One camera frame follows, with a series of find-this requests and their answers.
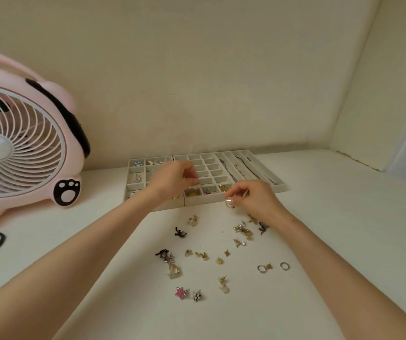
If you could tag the white table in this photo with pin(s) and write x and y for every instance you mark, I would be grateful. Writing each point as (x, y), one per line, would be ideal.
(348, 215)

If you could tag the person's left forearm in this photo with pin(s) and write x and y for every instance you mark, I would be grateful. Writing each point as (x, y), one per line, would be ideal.
(65, 272)

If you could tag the gold oval hoop earring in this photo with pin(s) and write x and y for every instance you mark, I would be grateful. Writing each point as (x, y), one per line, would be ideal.
(222, 187)

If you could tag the person's left hand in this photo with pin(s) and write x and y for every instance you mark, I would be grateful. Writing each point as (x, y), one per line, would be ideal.
(171, 180)

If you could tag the pile of mixed jewelry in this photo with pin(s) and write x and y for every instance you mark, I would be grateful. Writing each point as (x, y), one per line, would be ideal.
(241, 230)

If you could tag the person's right hand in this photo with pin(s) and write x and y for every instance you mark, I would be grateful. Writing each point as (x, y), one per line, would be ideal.
(259, 201)

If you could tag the rhinestone bow brooch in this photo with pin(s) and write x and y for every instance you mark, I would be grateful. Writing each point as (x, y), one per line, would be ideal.
(164, 161)

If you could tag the grey earring grid tray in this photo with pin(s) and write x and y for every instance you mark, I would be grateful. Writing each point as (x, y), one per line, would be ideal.
(210, 169)

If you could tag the grey bracelet tray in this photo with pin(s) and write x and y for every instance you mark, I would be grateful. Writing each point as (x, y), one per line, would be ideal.
(134, 187)

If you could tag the pink animal-shaped desk fan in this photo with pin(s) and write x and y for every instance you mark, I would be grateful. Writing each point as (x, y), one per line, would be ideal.
(22, 148)

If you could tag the person's right forearm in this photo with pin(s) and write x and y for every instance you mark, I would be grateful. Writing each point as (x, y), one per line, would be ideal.
(348, 279)

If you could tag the black bow earrings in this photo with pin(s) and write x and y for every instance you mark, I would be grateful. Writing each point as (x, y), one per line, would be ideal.
(180, 233)

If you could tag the white heart brooch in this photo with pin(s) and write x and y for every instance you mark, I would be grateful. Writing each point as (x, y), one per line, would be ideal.
(151, 162)

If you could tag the grey necklace tray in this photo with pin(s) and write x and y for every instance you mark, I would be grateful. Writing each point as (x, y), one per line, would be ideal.
(277, 187)

